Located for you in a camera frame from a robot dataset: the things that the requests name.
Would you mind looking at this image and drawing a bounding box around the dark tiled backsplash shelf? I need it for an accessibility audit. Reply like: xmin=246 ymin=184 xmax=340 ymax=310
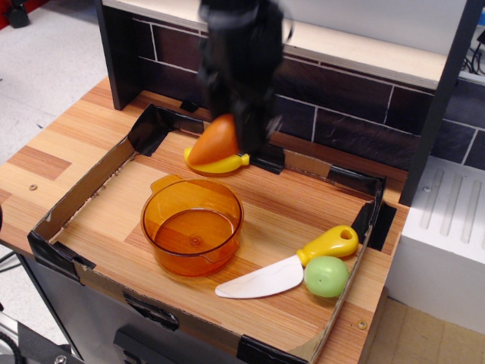
xmin=95 ymin=1 xmax=484 ymax=203

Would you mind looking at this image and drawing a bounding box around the white ribbed block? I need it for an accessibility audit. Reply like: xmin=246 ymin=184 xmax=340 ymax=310
xmin=386 ymin=157 xmax=484 ymax=334

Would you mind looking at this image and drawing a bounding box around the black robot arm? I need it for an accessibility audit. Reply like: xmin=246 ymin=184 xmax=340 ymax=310
xmin=199 ymin=1 xmax=283 ymax=154

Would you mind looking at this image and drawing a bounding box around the orange transparent plastic pot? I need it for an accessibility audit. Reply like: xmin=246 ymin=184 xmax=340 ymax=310
xmin=140 ymin=174 xmax=244 ymax=277

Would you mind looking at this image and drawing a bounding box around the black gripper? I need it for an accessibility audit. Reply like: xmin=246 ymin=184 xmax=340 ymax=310
xmin=199 ymin=18 xmax=283 ymax=154

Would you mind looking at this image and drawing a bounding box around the toy knife yellow handle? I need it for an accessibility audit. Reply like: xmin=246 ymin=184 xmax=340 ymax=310
xmin=215 ymin=225 xmax=359 ymax=300

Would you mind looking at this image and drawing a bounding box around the cardboard fence with black tape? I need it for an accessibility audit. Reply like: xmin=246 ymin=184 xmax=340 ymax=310
xmin=28 ymin=105 xmax=396 ymax=363

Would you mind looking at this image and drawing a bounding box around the orange toy carrot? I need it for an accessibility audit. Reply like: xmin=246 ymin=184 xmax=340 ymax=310
xmin=187 ymin=114 xmax=239 ymax=166

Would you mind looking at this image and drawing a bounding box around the yellow toy banana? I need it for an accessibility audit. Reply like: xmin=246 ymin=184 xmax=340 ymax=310
xmin=183 ymin=147 xmax=250 ymax=174

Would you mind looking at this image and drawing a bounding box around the green toy fruit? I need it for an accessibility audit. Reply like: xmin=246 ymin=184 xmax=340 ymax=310
xmin=304 ymin=256 xmax=349 ymax=298

